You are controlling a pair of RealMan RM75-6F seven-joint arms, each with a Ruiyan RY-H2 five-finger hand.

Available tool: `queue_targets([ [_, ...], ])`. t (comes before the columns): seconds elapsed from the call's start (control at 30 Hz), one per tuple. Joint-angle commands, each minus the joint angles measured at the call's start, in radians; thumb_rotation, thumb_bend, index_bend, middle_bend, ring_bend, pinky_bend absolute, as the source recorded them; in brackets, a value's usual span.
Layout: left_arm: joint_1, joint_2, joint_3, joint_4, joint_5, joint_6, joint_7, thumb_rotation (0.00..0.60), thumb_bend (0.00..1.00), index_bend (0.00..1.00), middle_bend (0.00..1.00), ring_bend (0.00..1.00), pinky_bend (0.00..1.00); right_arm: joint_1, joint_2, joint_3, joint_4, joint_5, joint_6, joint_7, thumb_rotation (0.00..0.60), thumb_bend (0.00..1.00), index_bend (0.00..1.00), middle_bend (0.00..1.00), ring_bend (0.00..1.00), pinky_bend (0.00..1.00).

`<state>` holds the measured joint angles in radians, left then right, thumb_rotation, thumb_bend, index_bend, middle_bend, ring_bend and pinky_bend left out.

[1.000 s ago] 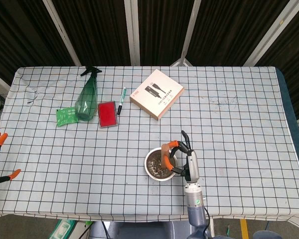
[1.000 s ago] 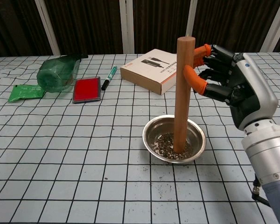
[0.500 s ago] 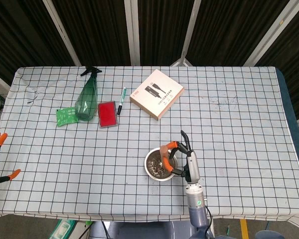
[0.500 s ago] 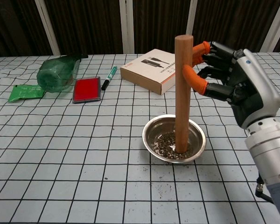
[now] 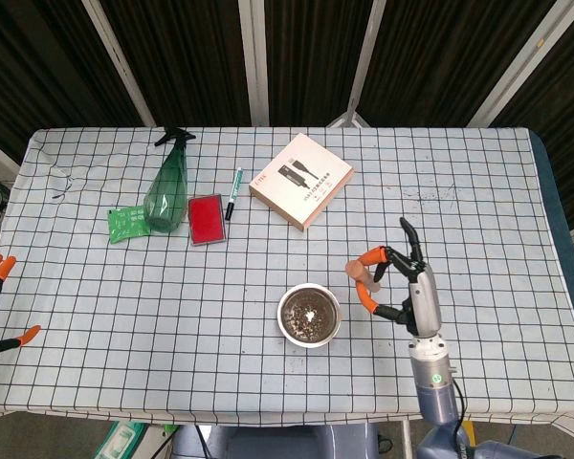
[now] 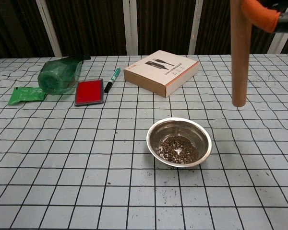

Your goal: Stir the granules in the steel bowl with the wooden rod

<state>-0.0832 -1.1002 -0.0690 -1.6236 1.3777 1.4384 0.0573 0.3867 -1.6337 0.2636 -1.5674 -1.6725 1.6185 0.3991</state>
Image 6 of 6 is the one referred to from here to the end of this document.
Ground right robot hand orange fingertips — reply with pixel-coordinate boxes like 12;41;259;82
240;0;288;35

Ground wooden rolling pin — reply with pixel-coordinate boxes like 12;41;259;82
230;0;252;107

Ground stainless steel bowl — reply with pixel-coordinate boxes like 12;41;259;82
146;117;213;169

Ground cardboard product box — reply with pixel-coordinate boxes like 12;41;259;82
123;49;199;98

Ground crushed dark spice grains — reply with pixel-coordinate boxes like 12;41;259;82
156;136;199;164

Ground green marker pen black cap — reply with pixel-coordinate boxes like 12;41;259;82
104;67;121;93

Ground red ink stamp pad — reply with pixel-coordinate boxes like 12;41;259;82
74;78;104;107

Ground green plastic bottle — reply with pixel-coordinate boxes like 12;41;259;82
37;55;91;96

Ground checkered grid tablecloth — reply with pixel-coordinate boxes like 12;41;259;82
0;53;288;230

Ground green foil packet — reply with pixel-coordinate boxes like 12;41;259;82
8;86;48;106

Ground white vertical frame post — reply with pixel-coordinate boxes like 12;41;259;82
36;0;62;58
122;0;139;56
267;32;288;54
188;0;204;55

